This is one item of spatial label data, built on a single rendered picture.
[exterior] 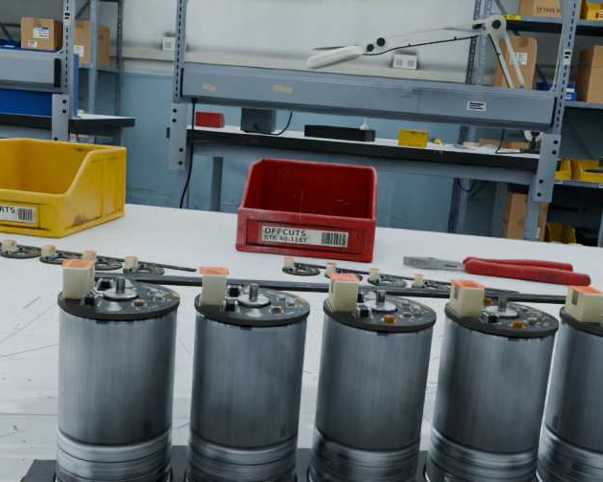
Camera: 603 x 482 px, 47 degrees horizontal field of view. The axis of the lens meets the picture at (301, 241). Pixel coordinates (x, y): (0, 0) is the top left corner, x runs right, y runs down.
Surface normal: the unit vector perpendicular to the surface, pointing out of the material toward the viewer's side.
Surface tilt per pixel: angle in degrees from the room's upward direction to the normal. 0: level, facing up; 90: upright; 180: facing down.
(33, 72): 90
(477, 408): 90
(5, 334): 0
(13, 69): 90
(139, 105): 90
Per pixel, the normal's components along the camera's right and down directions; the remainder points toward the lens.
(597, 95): -0.14, 0.17
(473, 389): -0.59, 0.11
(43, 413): 0.08, -0.98
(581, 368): -0.78, 0.06
